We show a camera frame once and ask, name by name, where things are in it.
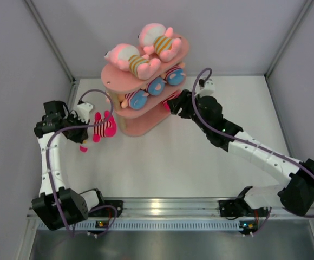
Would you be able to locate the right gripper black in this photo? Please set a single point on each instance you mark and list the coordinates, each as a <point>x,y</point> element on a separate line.
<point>186,100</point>

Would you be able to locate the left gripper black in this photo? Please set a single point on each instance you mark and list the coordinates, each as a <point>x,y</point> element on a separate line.
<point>82,136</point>

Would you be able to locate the orange-head blue-body plush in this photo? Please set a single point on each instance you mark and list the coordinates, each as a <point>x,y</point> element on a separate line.
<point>175,74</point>

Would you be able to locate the large pink frog plush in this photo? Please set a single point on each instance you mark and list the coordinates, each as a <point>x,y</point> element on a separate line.
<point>126,57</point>

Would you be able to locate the small pink frog plush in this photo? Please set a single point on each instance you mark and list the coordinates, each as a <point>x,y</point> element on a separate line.
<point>155,38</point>

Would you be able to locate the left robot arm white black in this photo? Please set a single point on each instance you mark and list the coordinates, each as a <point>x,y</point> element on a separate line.
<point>57,205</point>

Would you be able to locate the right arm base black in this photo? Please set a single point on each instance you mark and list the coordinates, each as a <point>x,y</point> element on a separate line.
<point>235,208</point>

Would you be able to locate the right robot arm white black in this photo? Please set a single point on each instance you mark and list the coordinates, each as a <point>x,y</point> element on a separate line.
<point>295,188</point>

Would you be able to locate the blue plush on shelf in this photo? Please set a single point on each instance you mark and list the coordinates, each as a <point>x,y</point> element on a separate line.
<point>156,86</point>
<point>135,100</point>

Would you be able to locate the pink three-tier shelf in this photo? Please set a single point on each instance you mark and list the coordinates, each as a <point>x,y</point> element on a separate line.
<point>118,83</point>

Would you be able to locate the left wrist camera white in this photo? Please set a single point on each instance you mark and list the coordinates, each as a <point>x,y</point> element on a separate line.
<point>84,110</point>

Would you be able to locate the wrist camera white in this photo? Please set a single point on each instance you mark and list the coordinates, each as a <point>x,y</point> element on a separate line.
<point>84,110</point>
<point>206,87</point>

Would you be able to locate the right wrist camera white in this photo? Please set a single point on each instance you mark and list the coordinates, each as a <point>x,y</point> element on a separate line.
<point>206,87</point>

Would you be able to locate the slotted cable duct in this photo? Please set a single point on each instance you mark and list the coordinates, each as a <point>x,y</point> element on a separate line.
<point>182,225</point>

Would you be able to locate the aluminium mounting rail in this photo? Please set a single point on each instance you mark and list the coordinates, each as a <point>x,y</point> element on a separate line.
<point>163,208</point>

